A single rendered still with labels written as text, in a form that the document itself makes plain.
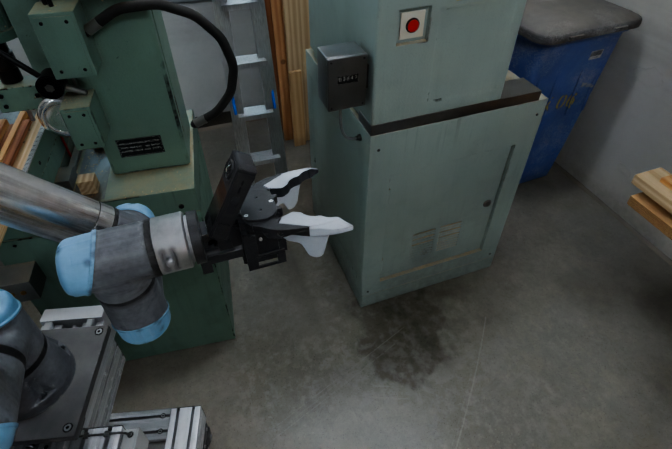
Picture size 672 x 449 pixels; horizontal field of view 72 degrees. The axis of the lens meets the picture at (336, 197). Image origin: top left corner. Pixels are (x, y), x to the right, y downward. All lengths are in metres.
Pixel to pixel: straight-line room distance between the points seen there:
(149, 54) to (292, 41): 1.41
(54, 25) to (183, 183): 0.50
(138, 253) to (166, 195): 0.80
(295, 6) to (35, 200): 2.01
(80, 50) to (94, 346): 0.64
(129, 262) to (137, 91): 0.79
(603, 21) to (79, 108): 1.90
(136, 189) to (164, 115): 0.23
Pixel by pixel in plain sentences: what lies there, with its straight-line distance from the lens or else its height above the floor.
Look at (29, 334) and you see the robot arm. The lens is 0.96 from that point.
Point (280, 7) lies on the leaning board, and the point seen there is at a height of 0.80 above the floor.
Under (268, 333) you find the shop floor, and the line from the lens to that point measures 1.96.
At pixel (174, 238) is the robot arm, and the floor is 1.25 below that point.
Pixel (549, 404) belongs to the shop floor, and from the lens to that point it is 1.97.
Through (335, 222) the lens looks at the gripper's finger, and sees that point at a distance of 0.58.
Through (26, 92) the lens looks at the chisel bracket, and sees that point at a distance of 1.48.
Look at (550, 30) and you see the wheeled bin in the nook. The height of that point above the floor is 0.95.
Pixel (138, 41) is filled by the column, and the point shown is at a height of 1.19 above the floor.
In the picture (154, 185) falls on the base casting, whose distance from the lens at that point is 1.42.
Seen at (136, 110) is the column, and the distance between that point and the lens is 1.37.
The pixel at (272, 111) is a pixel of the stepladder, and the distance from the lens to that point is 2.22.
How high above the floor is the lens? 1.66
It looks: 42 degrees down
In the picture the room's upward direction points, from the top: straight up
